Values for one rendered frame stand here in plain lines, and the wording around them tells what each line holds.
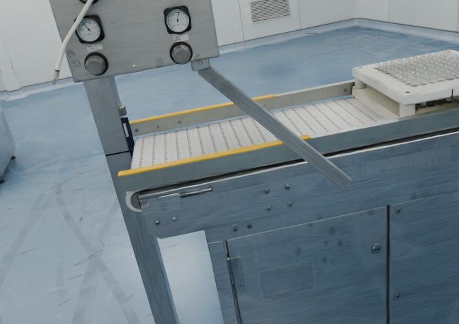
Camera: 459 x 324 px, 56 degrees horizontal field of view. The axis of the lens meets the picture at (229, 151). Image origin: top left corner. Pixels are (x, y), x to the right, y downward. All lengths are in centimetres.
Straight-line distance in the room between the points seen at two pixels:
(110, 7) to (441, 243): 84
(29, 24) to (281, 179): 524
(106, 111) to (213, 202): 37
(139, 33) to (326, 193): 44
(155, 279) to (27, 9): 489
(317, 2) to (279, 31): 68
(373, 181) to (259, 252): 27
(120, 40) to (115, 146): 44
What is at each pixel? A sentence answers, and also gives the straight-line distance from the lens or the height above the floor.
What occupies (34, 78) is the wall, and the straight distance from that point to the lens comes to 594.
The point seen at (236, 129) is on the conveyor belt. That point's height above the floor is 82.
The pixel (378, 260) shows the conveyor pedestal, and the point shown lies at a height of 50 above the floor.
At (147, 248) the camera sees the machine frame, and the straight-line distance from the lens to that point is 118.
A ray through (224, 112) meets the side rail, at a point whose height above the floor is 84.
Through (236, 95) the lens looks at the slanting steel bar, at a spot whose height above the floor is 96.
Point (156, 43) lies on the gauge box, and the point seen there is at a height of 106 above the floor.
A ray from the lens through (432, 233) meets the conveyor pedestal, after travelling 106.
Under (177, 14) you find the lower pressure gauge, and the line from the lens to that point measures 63.
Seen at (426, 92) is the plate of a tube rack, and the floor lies 89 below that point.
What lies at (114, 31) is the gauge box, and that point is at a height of 109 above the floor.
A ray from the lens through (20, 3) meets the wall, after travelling 584.
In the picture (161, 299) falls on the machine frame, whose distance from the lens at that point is 128.
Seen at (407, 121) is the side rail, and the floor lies 85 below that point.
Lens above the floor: 116
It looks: 24 degrees down
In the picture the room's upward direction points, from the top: 9 degrees counter-clockwise
